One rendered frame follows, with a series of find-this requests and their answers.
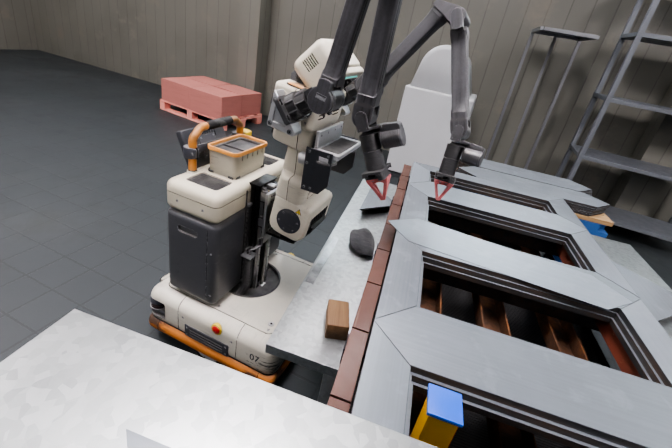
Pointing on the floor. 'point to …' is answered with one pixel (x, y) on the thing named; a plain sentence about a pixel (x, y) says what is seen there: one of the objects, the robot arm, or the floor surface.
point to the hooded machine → (427, 112)
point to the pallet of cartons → (210, 99)
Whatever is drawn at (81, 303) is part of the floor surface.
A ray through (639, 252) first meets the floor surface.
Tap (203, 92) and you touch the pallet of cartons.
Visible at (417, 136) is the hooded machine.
